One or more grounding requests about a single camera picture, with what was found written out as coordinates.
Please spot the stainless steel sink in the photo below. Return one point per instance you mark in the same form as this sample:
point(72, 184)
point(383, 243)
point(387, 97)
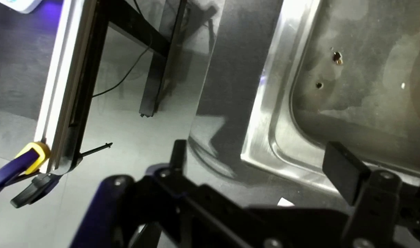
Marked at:
point(351, 103)

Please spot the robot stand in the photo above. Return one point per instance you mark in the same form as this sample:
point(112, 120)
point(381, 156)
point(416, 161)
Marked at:
point(63, 86)

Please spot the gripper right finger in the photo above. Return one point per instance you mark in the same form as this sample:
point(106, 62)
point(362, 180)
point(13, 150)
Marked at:
point(375, 206)

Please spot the blue and yellow bar clamp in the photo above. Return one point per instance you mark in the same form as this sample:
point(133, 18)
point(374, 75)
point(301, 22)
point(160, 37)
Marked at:
point(13, 168)

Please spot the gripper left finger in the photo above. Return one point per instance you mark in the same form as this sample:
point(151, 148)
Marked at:
point(168, 199)

